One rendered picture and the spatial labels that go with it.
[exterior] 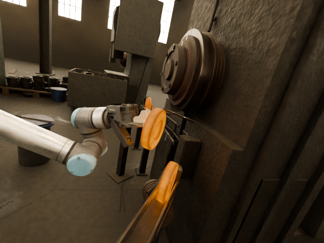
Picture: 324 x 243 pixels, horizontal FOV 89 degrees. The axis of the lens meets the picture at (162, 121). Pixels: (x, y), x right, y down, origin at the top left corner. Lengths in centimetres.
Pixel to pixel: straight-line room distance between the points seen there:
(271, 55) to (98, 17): 1071
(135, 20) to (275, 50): 310
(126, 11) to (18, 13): 890
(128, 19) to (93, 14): 769
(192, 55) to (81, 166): 69
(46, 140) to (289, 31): 89
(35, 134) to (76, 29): 1063
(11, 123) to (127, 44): 302
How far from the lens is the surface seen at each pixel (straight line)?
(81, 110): 76
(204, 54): 85
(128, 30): 358
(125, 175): 183
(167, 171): 62
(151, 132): 54
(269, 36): 80
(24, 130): 71
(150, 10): 374
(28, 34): 1182
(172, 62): 97
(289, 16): 78
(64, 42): 1130
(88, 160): 65
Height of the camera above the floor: 111
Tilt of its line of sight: 17 degrees down
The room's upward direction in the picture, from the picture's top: 12 degrees clockwise
